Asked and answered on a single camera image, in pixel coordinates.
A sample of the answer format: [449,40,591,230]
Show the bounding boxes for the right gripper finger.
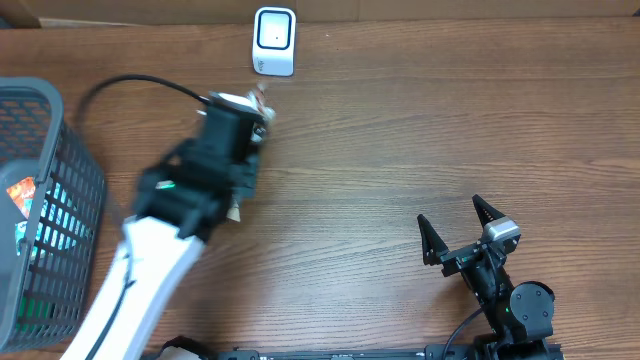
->
[417,214,449,266]
[472,194,504,227]

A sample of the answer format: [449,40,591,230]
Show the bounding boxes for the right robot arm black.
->
[417,194,564,360]

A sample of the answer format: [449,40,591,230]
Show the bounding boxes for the teal tissue pack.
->
[15,183,87,255]

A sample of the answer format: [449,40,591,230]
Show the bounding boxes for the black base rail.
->
[142,337,565,360]

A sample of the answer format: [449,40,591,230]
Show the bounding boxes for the white barcode scanner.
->
[252,6,297,77]

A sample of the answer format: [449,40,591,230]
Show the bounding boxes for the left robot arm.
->
[63,88,275,359]

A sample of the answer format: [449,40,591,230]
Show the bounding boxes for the brown clear snack bag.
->
[195,85,276,222]

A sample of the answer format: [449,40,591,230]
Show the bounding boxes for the orange snack packet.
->
[6,177,36,219]

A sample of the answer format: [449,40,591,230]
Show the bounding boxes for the grey plastic mesh basket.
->
[1,77,106,353]

